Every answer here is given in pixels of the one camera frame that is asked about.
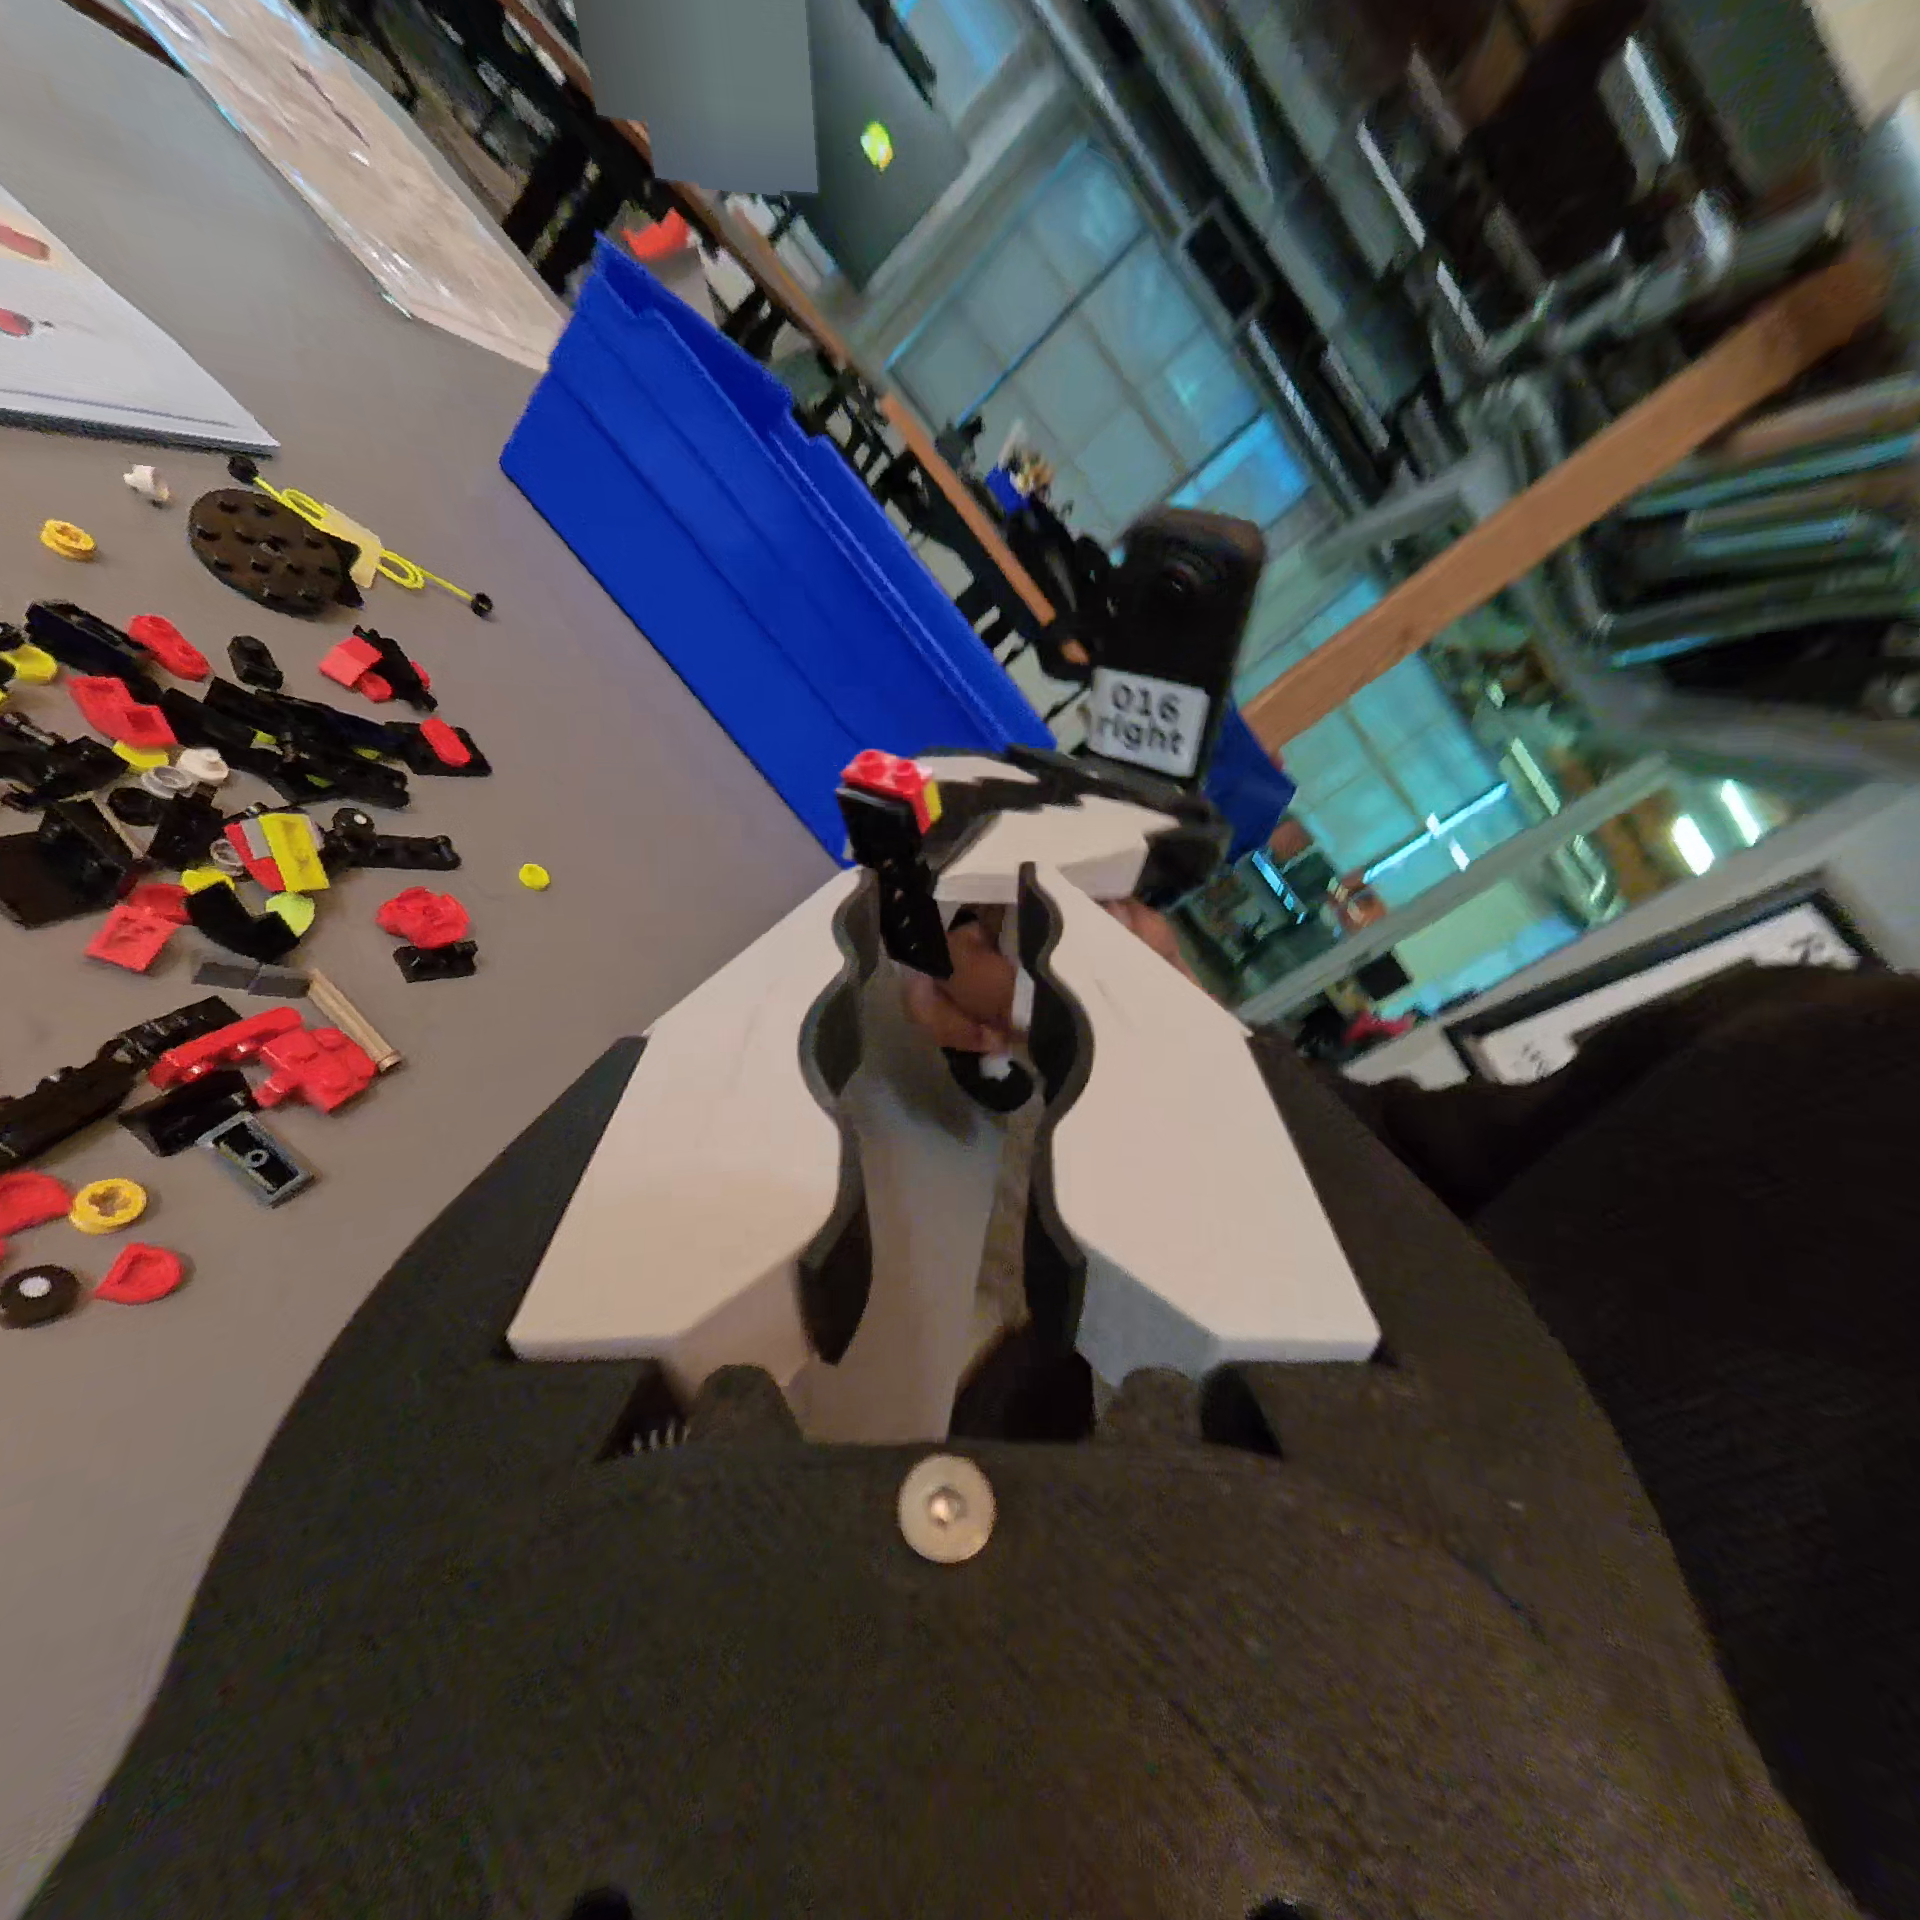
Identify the blue cloth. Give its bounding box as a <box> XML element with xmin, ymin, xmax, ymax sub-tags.
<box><xmin>1198</xmin><ymin>699</ymin><xmax>1297</xmax><ymax>869</ymax></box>

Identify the large glass window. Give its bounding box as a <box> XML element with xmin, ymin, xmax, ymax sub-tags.
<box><xmin>879</xmin><ymin>132</ymin><xmax>1361</xmax><ymax>532</ymax></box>

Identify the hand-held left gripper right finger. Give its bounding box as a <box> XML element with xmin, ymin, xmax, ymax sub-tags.
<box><xmin>1022</xmin><ymin>861</ymin><xmax>1382</xmax><ymax>1399</ymax></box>

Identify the tan lego axle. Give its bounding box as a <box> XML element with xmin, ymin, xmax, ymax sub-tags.
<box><xmin>305</xmin><ymin>972</ymin><xmax>403</xmax><ymax>1077</ymax></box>

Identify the person's right hand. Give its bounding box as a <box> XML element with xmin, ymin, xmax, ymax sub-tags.
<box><xmin>908</xmin><ymin>895</ymin><xmax>1198</xmax><ymax>1062</ymax></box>

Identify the lego instruction booklet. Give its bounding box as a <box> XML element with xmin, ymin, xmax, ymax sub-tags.
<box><xmin>0</xmin><ymin>189</ymin><xmax>281</xmax><ymax>456</ymax></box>

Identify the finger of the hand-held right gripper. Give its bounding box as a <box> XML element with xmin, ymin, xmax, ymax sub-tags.
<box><xmin>956</xmin><ymin>786</ymin><xmax>1198</xmax><ymax>869</ymax></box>
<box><xmin>932</xmin><ymin>824</ymin><xmax>1159</xmax><ymax>906</ymax></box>

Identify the dark printed lego tile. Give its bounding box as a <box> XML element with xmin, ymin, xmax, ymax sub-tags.
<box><xmin>196</xmin><ymin>1108</ymin><xmax>311</xmax><ymax>1210</ymax></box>

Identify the large blue plastic bin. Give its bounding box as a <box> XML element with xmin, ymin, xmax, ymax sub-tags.
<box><xmin>502</xmin><ymin>236</ymin><xmax>1058</xmax><ymax>906</ymax></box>

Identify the pile of loose lego pieces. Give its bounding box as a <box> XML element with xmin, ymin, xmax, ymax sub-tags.
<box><xmin>0</xmin><ymin>464</ymin><xmax>502</xmax><ymax>1333</ymax></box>

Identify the brown wooden beam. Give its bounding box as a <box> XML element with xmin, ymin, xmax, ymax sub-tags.
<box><xmin>1242</xmin><ymin>251</ymin><xmax>1896</xmax><ymax>756</ymax></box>

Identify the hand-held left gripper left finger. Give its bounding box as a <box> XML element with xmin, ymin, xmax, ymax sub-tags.
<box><xmin>510</xmin><ymin>869</ymin><xmax>879</xmax><ymax>1438</ymax></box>

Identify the dark monitor screen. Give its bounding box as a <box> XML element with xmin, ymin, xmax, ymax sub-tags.
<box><xmin>806</xmin><ymin>0</ymin><xmax>985</xmax><ymax>287</ymax></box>

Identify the neon yellow lego string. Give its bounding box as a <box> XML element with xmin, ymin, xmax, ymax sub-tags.
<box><xmin>229</xmin><ymin>456</ymin><xmax>490</xmax><ymax>615</ymax></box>

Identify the black lego plate red brick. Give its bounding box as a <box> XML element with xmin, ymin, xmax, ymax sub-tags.
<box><xmin>837</xmin><ymin>738</ymin><xmax>956</xmax><ymax>980</ymax></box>

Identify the pale printed sheet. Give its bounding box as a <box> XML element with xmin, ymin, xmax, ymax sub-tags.
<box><xmin>120</xmin><ymin>0</ymin><xmax>573</xmax><ymax>378</ymax></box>

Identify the long wooden table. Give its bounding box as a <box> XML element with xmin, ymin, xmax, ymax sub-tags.
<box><xmin>490</xmin><ymin>0</ymin><xmax>1094</xmax><ymax>673</ymax></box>

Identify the person's dark knit sweater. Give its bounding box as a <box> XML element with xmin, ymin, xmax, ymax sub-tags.
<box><xmin>1462</xmin><ymin>1036</ymin><xmax>1920</xmax><ymax>1920</ymax></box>

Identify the black round lego plate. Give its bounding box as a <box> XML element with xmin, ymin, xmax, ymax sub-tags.
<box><xmin>188</xmin><ymin>480</ymin><xmax>363</xmax><ymax>615</ymax></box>

